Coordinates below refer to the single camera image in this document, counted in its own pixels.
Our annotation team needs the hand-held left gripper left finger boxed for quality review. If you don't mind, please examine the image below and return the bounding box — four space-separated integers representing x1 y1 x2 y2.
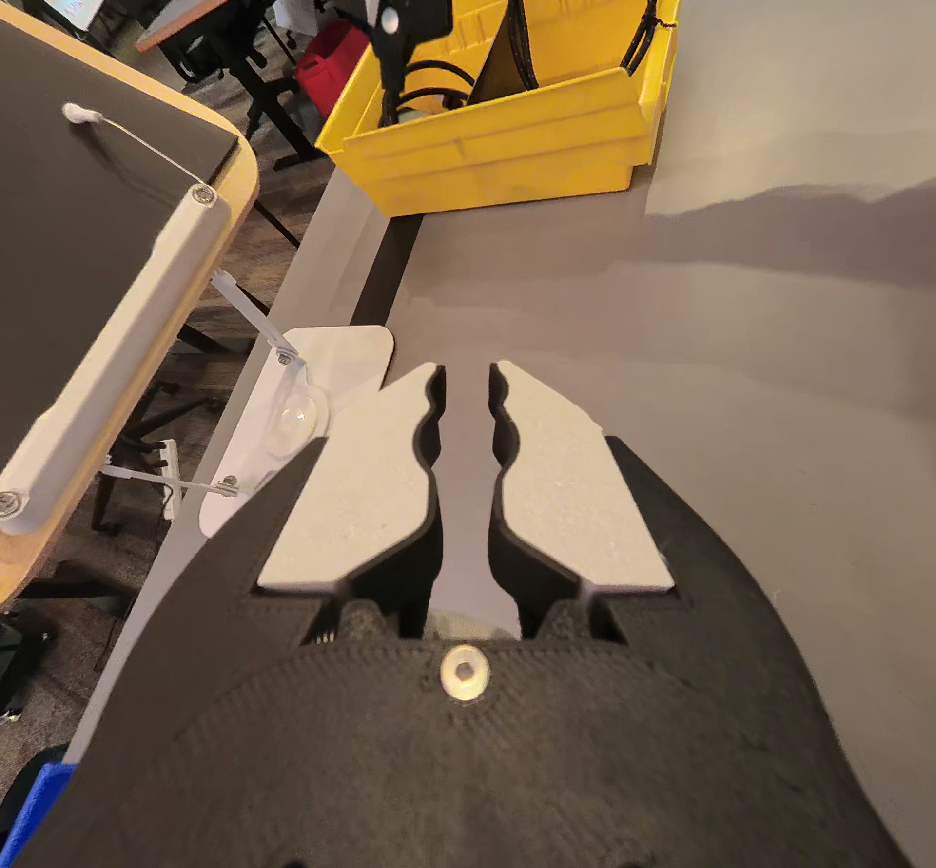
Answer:
256 362 447 606

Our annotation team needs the white power strip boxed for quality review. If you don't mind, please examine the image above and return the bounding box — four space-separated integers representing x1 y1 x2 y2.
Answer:
157 438 184 522

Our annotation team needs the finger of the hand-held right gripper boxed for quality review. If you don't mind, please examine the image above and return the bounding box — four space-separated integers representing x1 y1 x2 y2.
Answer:
374 31 412 129

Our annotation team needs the yellow plastic bin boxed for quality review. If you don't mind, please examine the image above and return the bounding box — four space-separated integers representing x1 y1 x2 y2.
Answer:
316 0 686 218

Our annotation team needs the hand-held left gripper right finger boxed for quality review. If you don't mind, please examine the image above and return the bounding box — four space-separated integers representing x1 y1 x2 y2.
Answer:
487 359 677 600

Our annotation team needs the red fabric bin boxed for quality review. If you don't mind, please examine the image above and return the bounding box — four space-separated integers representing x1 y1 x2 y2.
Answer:
294 20 371 121

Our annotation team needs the white tablet stand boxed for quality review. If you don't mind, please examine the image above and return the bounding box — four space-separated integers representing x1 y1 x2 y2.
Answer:
0 1 397 602

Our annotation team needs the black hdmi cable coil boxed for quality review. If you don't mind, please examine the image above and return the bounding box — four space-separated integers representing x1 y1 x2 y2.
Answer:
620 0 670 74

